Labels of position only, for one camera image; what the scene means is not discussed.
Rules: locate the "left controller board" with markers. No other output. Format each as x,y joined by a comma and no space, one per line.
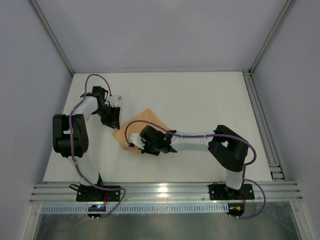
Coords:
95,211

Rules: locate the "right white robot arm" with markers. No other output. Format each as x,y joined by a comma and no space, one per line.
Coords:
228,148

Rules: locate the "front aluminium rail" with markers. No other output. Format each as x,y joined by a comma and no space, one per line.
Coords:
166,192

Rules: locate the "right side aluminium rail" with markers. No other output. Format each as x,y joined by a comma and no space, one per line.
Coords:
272,155

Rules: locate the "aluminium rail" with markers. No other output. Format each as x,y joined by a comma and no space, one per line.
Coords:
166,192
272,155

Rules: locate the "controller board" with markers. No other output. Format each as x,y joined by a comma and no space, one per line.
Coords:
95,211
236,209

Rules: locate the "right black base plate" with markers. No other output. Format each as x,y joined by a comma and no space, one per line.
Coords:
219,191

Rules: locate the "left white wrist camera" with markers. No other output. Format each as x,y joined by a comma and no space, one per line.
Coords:
115,100

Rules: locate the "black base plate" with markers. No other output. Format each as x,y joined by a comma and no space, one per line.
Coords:
219,191
86,193

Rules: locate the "peach satin cloth napkin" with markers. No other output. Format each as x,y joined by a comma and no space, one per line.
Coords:
137,127

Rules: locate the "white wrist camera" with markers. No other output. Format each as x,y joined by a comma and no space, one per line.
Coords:
136,141
115,100

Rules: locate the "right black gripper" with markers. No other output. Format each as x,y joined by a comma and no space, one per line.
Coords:
149,145

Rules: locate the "aluminium frame post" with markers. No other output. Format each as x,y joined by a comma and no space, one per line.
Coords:
51,35
272,33

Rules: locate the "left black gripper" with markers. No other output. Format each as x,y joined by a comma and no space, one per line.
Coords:
110,115

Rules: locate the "left aluminium frame post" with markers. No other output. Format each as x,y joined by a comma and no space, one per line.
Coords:
51,35

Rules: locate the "slotted cable duct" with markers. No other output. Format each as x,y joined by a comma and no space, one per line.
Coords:
139,208

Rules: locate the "right controller board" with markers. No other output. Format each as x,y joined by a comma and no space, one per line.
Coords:
236,209

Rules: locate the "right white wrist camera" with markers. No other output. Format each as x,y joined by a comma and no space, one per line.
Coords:
136,141

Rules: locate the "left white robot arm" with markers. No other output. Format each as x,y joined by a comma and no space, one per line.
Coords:
70,139

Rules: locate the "right aluminium frame post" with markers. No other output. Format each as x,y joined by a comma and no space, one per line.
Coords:
272,33

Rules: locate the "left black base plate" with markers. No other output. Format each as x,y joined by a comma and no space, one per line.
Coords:
86,193

